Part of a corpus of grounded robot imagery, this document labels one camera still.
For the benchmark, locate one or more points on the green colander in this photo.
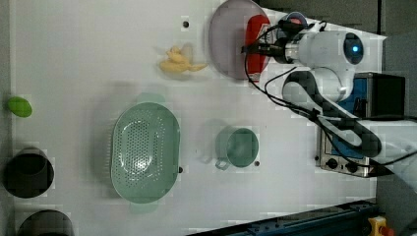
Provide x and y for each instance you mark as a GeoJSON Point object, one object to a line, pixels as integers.
{"type": "Point", "coordinates": [145, 153]}

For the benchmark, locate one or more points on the red ketchup bottle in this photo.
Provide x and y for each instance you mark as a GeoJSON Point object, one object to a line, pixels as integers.
{"type": "Point", "coordinates": [256, 63]}

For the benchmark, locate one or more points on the green mug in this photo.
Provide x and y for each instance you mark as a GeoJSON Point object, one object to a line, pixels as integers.
{"type": "Point", "coordinates": [236, 146]}

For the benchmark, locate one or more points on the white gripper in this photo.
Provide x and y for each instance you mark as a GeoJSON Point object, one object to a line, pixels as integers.
{"type": "Point", "coordinates": [283, 37]}

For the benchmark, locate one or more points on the peeled banana toy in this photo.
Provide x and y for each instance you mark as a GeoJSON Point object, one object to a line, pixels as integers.
{"type": "Point", "coordinates": [178, 63]}

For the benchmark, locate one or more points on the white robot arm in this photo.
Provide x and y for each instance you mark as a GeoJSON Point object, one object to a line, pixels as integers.
{"type": "Point", "coordinates": [329, 58]}

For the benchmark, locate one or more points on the grey round plate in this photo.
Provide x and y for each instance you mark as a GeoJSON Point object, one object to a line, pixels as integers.
{"type": "Point", "coordinates": [226, 36]}

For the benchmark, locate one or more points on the blue metal rail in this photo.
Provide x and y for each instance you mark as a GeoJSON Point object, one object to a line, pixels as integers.
{"type": "Point", "coordinates": [342, 220]}

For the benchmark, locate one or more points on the green lime toy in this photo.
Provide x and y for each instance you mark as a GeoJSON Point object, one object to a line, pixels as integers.
{"type": "Point", "coordinates": [19, 106]}

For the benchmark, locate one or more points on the blue bowl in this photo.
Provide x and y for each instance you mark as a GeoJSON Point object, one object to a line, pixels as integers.
{"type": "Point", "coordinates": [295, 18]}

